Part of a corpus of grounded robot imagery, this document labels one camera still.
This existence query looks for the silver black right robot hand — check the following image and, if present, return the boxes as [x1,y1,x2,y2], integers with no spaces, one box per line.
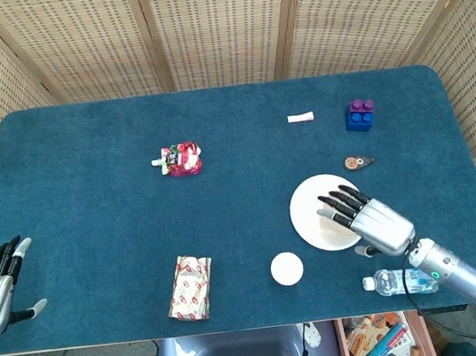
[314,177,419,264]

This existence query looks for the beige round bowl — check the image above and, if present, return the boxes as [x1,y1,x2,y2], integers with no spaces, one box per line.
[316,205,362,250]

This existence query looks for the floral print paper cup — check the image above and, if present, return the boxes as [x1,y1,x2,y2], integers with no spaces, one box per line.
[268,250,306,289]

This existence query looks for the clear plastic water bottle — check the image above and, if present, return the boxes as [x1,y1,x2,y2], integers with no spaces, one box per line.
[361,263,441,301]

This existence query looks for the brown correction tape dispenser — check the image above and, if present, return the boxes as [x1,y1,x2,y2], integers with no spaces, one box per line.
[344,153,377,172]

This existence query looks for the white paper plate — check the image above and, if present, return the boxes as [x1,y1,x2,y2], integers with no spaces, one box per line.
[285,169,370,257]

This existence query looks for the blue toy building block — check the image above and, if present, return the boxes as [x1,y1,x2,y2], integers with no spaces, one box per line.
[344,108,375,134]

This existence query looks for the pink crate of items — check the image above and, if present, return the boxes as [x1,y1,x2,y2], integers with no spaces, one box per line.
[333,308,436,356]

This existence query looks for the purple toy building block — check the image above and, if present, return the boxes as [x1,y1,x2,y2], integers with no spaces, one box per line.
[348,97,376,115]

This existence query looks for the white pink paper slip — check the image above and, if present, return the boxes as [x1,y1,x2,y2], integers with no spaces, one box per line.
[285,110,315,125]

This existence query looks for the blue felt table cloth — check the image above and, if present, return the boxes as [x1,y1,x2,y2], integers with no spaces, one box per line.
[0,57,476,356]

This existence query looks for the gold foil tea packet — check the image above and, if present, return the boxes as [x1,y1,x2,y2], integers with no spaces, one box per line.
[162,252,219,325]

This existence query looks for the red spouted drink pouch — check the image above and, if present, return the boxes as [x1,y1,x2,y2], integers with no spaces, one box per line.
[149,140,206,181]

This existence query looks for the woven wooden folding screen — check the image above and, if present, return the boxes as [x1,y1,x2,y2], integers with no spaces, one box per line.
[0,0,476,231]

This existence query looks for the white oval metal bracket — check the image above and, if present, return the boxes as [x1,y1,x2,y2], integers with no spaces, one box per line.
[302,322,325,356]

